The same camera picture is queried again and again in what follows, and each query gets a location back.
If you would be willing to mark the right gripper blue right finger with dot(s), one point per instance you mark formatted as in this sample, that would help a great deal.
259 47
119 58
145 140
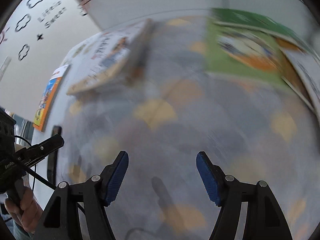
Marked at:
264 218

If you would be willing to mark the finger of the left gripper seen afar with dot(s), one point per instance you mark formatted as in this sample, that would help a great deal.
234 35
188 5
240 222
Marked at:
38 152

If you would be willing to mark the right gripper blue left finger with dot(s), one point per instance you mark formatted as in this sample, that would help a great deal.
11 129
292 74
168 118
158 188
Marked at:
60 218

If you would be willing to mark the white page orange bug book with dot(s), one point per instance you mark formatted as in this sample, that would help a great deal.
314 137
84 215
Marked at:
109 60

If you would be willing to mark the rabbit hill pastel book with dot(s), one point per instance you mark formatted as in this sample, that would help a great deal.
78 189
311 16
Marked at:
307 68

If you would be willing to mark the brown Aesop fables book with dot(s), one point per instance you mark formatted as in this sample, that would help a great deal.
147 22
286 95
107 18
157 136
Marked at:
288 72

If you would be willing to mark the person's left hand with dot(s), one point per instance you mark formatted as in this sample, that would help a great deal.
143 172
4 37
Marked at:
28 213

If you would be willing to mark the orange comic cover book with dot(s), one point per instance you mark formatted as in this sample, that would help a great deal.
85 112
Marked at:
48 96

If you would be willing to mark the light green illustrated book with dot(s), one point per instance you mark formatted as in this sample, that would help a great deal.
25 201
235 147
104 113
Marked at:
244 53

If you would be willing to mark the dark green cover book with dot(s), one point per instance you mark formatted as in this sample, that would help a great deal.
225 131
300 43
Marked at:
253 21

